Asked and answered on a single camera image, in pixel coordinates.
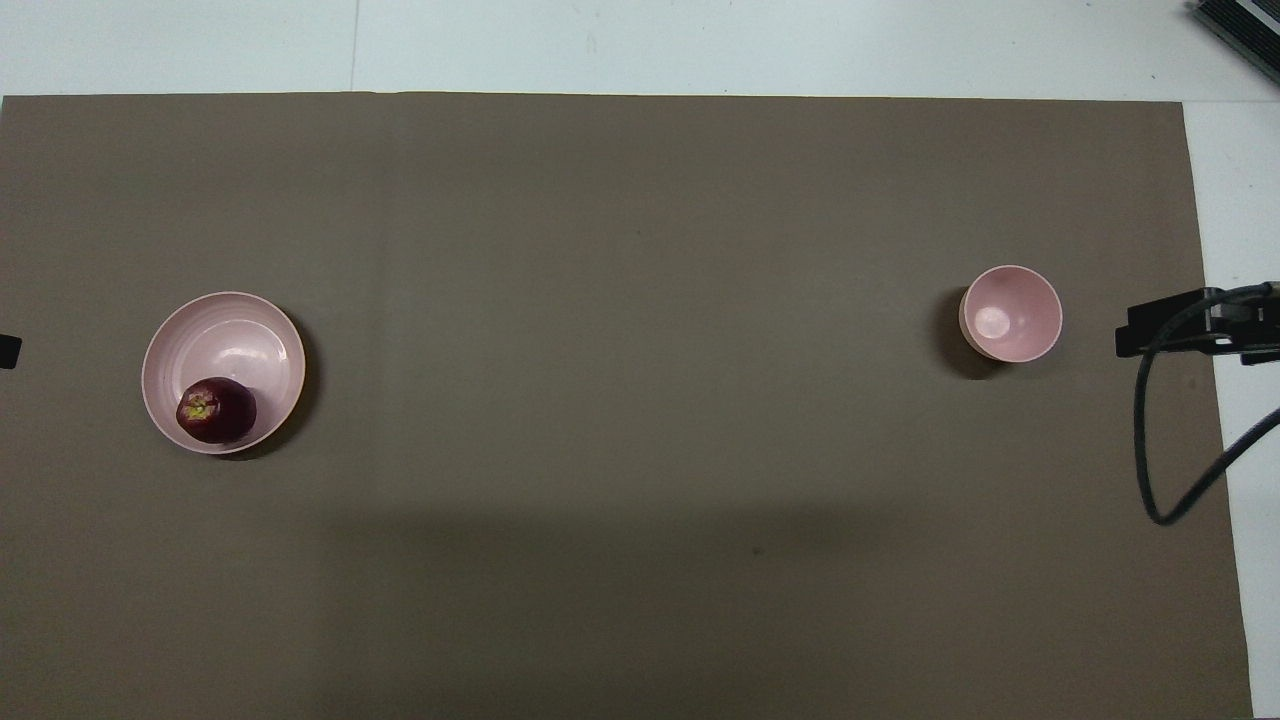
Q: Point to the pink bowl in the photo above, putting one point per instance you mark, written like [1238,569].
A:
[1012,315]

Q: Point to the pink plate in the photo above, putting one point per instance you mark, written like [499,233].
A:
[235,340]

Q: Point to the brown table mat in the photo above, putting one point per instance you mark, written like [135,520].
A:
[640,400]

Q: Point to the grey ribbed metal device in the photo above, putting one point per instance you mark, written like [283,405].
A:
[1245,30]

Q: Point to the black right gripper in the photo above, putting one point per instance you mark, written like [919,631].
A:
[1255,320]

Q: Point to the dark red apple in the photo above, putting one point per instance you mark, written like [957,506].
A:
[220,412]

